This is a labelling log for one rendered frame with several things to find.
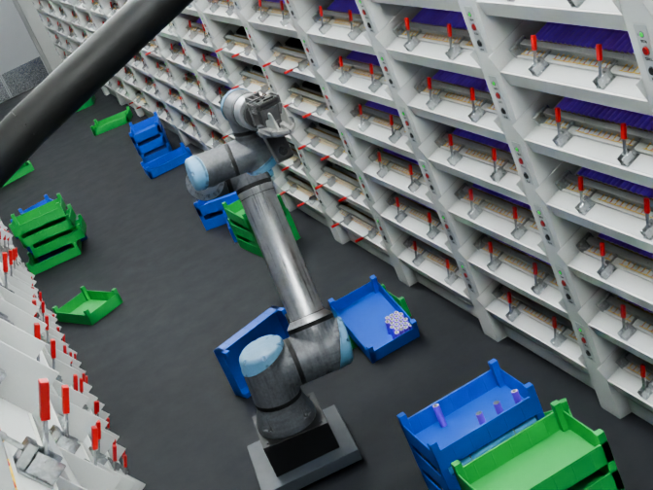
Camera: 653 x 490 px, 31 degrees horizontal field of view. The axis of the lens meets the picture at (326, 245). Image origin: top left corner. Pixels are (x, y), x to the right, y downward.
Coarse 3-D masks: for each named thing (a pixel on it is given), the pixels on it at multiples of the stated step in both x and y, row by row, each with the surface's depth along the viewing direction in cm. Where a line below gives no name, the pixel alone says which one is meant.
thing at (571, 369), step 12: (420, 276) 448; (432, 288) 441; (456, 300) 423; (468, 312) 416; (516, 336) 383; (528, 348) 379; (540, 348) 368; (552, 360) 364; (564, 360) 355; (576, 372) 351; (588, 384) 347; (636, 408) 323; (648, 420) 320
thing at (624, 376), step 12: (612, 360) 321; (624, 360) 320; (636, 360) 316; (612, 372) 322; (624, 372) 319; (636, 372) 315; (648, 372) 313; (612, 384) 320; (624, 384) 316; (636, 384) 313; (648, 384) 306; (636, 396) 310; (648, 396) 307; (648, 408) 309
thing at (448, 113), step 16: (416, 80) 357; (400, 96) 356; (416, 96) 357; (448, 96) 342; (416, 112) 356; (432, 112) 341; (448, 112) 334; (464, 112) 327; (464, 128) 328; (480, 128) 316; (496, 128) 308
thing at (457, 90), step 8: (432, 80) 351; (432, 88) 350; (440, 88) 345; (448, 88) 339; (456, 88) 336; (464, 88) 332; (456, 96) 335; (464, 96) 331; (480, 96) 322; (488, 96) 318
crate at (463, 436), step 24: (480, 384) 303; (504, 384) 304; (528, 384) 286; (432, 408) 299; (456, 408) 302; (480, 408) 298; (504, 408) 294; (528, 408) 286; (408, 432) 293; (432, 432) 297; (456, 432) 293; (480, 432) 283; (504, 432) 285; (432, 456) 281; (456, 456) 282
